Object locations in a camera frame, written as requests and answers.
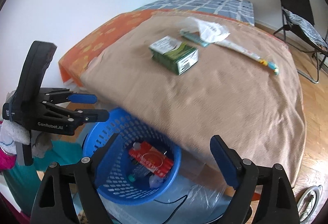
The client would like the orange floral bedsheet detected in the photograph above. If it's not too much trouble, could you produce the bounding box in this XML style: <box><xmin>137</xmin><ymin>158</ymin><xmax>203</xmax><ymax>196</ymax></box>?
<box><xmin>58</xmin><ymin>8</ymin><xmax>251</xmax><ymax>87</ymax></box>

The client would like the blue plastic trash basket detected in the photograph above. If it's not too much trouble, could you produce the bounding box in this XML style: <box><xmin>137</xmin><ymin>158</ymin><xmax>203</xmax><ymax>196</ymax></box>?
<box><xmin>83</xmin><ymin>108</ymin><xmax>182</xmax><ymax>205</ymax></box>

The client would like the long white toothpaste box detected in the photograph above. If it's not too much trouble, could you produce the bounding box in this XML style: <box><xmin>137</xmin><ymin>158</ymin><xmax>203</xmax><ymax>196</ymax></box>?
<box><xmin>215</xmin><ymin>40</ymin><xmax>279</xmax><ymax>75</ymax></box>

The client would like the green white milk carton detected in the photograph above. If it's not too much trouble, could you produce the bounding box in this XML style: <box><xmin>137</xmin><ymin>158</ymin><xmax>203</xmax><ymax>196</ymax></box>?
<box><xmin>149</xmin><ymin>36</ymin><xmax>198</xmax><ymax>75</ymax></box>

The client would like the beige blanket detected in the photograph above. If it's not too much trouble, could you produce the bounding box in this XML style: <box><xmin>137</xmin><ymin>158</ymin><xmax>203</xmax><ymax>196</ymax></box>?
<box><xmin>80</xmin><ymin>12</ymin><xmax>306</xmax><ymax>183</ymax></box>

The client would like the teal package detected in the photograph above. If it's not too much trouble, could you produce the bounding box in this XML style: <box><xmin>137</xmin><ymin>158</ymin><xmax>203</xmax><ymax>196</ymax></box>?
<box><xmin>180</xmin><ymin>30</ymin><xmax>210</xmax><ymax>47</ymax></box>

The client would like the blue checkered bedsheet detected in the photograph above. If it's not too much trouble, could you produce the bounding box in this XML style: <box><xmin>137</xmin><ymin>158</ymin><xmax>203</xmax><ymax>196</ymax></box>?
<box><xmin>139</xmin><ymin>0</ymin><xmax>255</xmax><ymax>26</ymax></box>

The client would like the white plastic bag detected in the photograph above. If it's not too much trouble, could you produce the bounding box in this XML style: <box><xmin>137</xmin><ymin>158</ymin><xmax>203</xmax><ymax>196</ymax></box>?
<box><xmin>180</xmin><ymin>17</ymin><xmax>230</xmax><ymax>43</ymax></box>

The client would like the blue striped chair cushion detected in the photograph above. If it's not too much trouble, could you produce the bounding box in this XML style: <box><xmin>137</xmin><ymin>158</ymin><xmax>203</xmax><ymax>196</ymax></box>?
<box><xmin>282</xmin><ymin>8</ymin><xmax>327</xmax><ymax>52</ymax></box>

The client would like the gloved left hand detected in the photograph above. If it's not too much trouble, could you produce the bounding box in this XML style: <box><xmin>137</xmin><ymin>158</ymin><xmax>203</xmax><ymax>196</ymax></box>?
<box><xmin>0</xmin><ymin>119</ymin><xmax>54</xmax><ymax>159</ymax></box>

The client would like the black cable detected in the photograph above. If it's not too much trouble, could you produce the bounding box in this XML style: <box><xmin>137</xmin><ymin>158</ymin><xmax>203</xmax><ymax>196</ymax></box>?
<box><xmin>159</xmin><ymin>194</ymin><xmax>189</xmax><ymax>224</ymax></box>

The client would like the black folding chair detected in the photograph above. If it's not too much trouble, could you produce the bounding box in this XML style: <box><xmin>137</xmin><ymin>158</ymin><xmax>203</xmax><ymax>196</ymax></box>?
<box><xmin>273</xmin><ymin>0</ymin><xmax>327</xmax><ymax>84</ymax></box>

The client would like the red cardboard box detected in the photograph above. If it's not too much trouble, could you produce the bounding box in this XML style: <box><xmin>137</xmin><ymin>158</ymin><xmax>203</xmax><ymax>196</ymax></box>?
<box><xmin>128</xmin><ymin>141</ymin><xmax>174</xmax><ymax>178</ymax></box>

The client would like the white ring object on floor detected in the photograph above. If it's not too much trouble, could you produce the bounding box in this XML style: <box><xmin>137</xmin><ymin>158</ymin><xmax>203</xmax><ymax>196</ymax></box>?
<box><xmin>297</xmin><ymin>185</ymin><xmax>322</xmax><ymax>224</ymax></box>

